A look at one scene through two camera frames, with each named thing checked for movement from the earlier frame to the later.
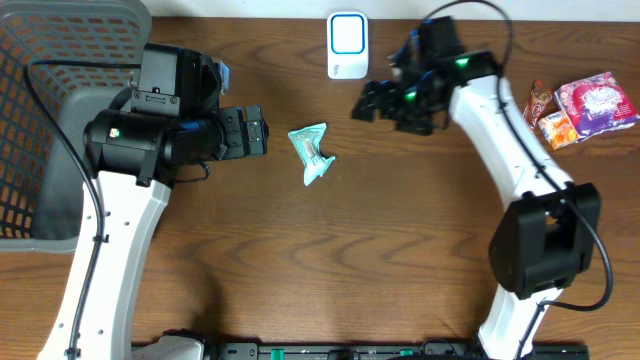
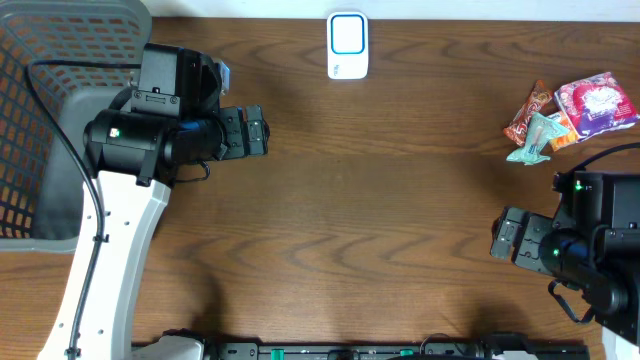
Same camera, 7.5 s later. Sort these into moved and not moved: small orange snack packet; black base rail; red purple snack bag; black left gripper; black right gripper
Moved: black right gripper
Not moved: black left gripper; red purple snack bag; small orange snack packet; black base rail
